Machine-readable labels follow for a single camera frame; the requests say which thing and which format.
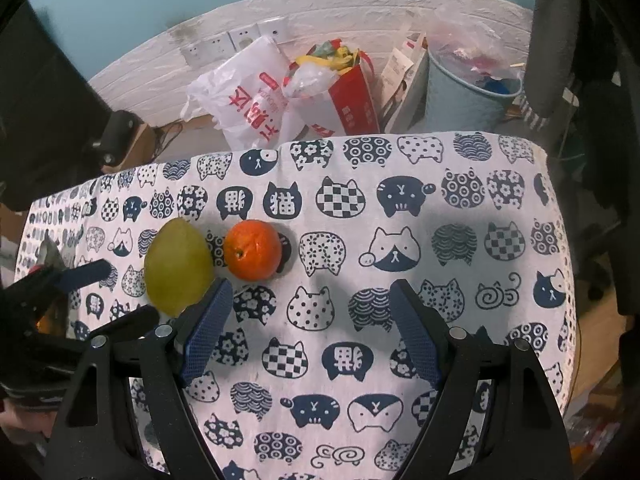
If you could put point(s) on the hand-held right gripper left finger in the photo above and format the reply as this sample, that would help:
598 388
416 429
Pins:
207 330

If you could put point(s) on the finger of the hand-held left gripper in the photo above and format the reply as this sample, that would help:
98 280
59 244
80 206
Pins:
135 317
85 272

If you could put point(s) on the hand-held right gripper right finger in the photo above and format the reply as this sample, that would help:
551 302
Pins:
417 335

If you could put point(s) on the scalloped clear glass plate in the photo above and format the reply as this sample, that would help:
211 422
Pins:
50 255

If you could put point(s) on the orange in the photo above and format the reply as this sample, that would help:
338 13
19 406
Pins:
252 250
49 322

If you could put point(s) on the yellow green pear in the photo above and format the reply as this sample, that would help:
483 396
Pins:
175 265

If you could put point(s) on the cat print tablecloth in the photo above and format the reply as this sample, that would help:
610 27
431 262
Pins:
350 270

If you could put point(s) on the black chair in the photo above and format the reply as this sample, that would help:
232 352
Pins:
45 110

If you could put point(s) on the light blue waste bin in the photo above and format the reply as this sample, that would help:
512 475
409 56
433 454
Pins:
460 100

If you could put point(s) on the white plastic bag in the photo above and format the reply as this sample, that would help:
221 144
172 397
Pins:
240 85

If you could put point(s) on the red shopping bag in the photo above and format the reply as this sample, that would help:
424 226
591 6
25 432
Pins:
350 100

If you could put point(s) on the white paper bag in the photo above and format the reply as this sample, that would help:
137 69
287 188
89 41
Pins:
402 85

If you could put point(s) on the white wall socket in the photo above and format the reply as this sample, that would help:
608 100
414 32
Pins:
196 54
218 48
244 39
273 29

